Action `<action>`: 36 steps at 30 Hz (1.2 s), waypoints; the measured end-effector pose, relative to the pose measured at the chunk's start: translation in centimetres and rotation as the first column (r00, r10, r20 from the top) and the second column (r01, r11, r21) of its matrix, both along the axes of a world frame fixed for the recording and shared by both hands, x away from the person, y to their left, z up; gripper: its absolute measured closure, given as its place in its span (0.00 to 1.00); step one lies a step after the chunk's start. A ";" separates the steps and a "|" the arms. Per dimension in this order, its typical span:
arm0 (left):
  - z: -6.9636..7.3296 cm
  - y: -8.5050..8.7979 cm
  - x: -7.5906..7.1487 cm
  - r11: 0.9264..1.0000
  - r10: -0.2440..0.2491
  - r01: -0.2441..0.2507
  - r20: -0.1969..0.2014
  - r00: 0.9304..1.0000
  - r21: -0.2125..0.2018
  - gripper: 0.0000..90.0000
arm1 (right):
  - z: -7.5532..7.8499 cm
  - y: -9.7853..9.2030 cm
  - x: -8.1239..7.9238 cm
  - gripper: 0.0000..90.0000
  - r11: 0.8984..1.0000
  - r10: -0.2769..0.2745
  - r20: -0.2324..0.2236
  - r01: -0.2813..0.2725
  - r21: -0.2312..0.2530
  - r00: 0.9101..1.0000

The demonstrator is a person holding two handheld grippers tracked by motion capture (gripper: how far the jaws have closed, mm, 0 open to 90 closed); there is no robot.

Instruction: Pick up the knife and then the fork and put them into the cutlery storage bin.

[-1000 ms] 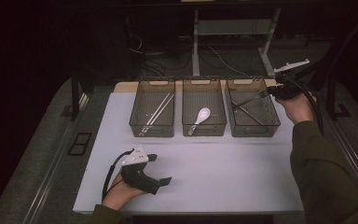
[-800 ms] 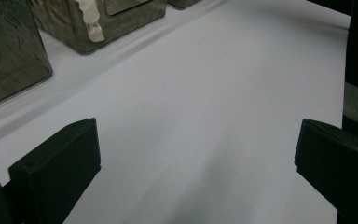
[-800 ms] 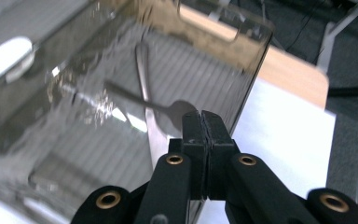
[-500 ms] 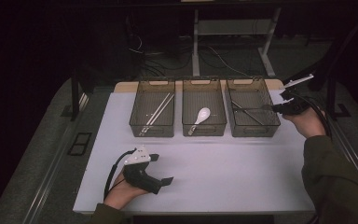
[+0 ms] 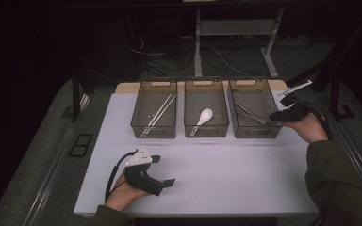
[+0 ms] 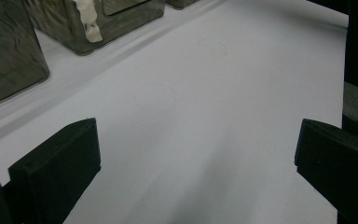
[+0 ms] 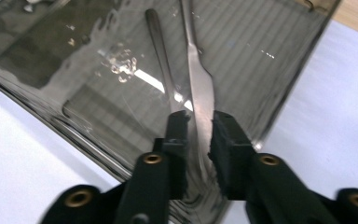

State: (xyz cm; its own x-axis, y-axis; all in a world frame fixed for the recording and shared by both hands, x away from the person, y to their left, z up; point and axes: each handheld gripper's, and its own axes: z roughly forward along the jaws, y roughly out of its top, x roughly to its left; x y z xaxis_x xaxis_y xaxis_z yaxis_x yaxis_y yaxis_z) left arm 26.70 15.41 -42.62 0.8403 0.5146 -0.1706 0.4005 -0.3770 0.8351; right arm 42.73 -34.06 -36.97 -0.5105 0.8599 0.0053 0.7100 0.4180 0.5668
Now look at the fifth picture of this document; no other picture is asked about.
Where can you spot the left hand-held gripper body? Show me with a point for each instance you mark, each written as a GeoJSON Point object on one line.
{"type": "Point", "coordinates": [141, 180]}

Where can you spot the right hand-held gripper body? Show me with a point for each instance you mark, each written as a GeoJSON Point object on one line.
{"type": "Point", "coordinates": [292, 113]}

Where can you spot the metal fork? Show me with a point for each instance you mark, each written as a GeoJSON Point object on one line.
{"type": "Point", "coordinates": [259, 121]}

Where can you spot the smoky clear plastic bin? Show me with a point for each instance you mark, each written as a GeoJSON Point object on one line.
{"type": "Point", "coordinates": [147, 108]}
{"type": "Point", "coordinates": [254, 94]}
{"type": "Point", "coordinates": [220, 108]}

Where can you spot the metal table knife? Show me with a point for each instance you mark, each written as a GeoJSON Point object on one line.
{"type": "Point", "coordinates": [244, 109]}

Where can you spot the white chopstick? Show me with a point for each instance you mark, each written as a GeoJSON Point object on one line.
{"type": "Point", "coordinates": [160, 109]}

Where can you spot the pair of chopsticks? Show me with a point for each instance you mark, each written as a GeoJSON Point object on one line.
{"type": "Point", "coordinates": [166, 110]}

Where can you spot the white ceramic spoon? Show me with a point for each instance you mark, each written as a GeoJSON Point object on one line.
{"type": "Point", "coordinates": [205, 115]}

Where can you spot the person's right hand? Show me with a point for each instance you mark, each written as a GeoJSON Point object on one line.
{"type": "Point", "coordinates": [311, 128]}

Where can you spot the person's left hand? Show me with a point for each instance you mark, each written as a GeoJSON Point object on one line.
{"type": "Point", "coordinates": [122, 196]}

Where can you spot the black metal stand with foot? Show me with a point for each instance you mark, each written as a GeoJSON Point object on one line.
{"type": "Point", "coordinates": [335, 94]}

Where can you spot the white table mat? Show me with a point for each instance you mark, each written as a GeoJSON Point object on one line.
{"type": "Point", "coordinates": [226, 182]}

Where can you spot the white metal stand frame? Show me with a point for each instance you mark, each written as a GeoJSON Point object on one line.
{"type": "Point", "coordinates": [237, 27]}

